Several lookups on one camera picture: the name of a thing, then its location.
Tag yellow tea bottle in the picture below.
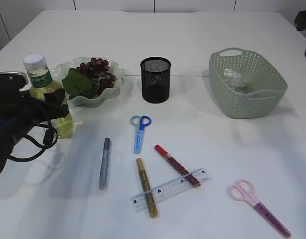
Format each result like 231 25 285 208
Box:
23 53 74 138

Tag green wavy glass plate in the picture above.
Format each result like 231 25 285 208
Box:
51 57 124 106

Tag pink capped scissors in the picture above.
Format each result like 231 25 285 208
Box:
228 179 291 239

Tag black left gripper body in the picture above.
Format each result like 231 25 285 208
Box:
0 74 48 140

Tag silver glitter pen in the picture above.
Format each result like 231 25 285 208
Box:
98 138 110 191

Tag gold glitter pen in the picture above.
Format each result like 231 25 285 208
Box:
136 158 158 218

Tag blue capped scissors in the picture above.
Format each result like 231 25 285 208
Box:
130 116 152 154

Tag purple grape bunch with leaves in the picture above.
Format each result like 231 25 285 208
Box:
62 57 117 99

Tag red glitter pen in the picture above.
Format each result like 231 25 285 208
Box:
154 144 200 187

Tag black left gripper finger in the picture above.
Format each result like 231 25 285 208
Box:
40 101 69 121
44 88 66 105

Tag clear plastic sheet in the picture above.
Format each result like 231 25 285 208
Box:
223 68 245 90

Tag black mesh pen holder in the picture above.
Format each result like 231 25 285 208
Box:
140 57 171 104

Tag clear plastic ruler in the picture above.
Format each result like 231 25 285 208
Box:
130 168 211 212

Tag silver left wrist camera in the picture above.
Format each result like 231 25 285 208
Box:
0 71 28 91

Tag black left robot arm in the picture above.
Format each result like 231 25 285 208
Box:
0 72 69 174

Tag green woven plastic basket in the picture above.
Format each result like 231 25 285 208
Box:
209 48 288 119

